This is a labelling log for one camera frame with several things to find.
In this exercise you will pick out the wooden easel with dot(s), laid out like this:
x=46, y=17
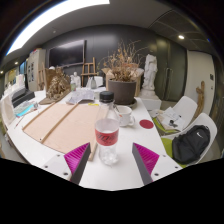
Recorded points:
x=89, y=71

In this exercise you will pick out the black backpack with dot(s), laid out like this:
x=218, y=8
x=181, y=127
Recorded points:
x=190, y=145

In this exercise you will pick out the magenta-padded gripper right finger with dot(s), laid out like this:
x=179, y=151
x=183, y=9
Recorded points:
x=146, y=158

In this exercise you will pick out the dried plant in grey pot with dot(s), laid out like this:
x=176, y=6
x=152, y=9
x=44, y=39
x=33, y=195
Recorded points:
x=122, y=91

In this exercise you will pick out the large white statue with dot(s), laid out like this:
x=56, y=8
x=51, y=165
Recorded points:
x=150, y=71

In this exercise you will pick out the wooden figure sculpture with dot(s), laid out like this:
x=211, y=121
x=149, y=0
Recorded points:
x=200, y=98

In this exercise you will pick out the clear bottle with red label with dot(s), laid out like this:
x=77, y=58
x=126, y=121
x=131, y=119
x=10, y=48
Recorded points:
x=107, y=135

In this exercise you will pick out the brown carved relief sculpture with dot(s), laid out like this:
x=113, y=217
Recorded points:
x=56, y=86

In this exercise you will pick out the round ceiling spot light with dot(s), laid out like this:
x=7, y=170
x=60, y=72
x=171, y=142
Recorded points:
x=181, y=37

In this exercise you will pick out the small white figurine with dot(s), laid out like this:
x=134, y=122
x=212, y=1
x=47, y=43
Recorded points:
x=76, y=80

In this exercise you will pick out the printed paper sheets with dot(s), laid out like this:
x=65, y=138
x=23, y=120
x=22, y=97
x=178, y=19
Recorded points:
x=80, y=96

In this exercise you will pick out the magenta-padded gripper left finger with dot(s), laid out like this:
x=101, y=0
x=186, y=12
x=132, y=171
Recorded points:
x=77, y=156

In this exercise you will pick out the black wall screen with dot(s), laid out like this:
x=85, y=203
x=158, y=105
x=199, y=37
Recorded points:
x=66, y=53

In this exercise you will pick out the white printed mug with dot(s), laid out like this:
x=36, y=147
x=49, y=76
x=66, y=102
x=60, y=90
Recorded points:
x=126, y=116

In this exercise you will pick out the small yellow strip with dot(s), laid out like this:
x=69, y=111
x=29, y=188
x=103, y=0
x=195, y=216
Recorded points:
x=93, y=104

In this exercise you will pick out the flat round red coaster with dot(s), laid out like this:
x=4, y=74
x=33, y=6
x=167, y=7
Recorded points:
x=146, y=124

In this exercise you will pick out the light wooden board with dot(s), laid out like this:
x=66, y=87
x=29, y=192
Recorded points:
x=63, y=126

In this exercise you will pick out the stack of papers and books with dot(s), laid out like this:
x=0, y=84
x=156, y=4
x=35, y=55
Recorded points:
x=170, y=118

